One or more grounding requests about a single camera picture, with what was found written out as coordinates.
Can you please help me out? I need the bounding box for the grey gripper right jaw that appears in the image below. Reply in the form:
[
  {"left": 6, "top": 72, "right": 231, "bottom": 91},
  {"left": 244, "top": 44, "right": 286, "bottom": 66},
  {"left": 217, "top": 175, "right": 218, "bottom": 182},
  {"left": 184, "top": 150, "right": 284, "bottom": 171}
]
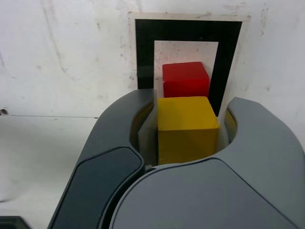
[{"left": 108, "top": 96, "right": 305, "bottom": 229}]

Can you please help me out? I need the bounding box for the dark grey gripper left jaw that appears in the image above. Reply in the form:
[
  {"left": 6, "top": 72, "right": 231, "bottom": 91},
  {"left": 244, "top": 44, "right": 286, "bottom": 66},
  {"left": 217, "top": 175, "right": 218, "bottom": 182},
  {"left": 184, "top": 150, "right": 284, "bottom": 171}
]
[{"left": 46, "top": 88, "right": 159, "bottom": 229}]

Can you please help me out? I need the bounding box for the yellow cube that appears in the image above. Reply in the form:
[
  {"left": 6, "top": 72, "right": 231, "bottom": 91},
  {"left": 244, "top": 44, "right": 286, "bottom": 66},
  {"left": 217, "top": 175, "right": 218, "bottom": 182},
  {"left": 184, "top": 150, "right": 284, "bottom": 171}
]
[{"left": 157, "top": 96, "right": 220, "bottom": 166}]

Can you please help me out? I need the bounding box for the red cube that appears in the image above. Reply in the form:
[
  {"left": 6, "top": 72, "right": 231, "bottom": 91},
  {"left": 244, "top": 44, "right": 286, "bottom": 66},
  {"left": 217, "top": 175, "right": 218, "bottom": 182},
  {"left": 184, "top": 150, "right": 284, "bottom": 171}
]
[{"left": 162, "top": 61, "right": 211, "bottom": 99}]

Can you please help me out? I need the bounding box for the black tape square outline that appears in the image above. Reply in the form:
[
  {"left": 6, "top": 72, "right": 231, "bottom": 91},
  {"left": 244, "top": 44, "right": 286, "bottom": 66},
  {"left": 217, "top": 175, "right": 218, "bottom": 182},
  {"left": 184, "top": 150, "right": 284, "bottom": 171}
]
[{"left": 134, "top": 19, "right": 244, "bottom": 118}]

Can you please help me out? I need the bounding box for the dark grey box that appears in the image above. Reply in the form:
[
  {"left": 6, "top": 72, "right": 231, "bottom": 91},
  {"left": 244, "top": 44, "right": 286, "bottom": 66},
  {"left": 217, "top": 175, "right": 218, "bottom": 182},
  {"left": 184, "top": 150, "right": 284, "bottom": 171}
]
[{"left": 0, "top": 216, "right": 32, "bottom": 229}]

